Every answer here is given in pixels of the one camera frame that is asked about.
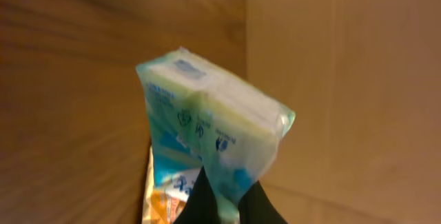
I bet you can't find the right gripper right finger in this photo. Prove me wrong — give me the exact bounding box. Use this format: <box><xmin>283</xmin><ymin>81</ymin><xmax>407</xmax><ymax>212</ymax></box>
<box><xmin>238</xmin><ymin>181</ymin><xmax>287</xmax><ymax>224</ymax></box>

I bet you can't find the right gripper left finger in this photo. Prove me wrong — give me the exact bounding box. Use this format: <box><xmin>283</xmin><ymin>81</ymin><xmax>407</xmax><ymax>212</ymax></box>
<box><xmin>174</xmin><ymin>167</ymin><xmax>219</xmax><ymax>224</ymax></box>

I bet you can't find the teal silver small box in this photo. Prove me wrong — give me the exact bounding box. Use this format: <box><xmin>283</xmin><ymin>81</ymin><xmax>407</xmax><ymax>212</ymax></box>
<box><xmin>136</xmin><ymin>48</ymin><xmax>296</xmax><ymax>223</ymax></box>

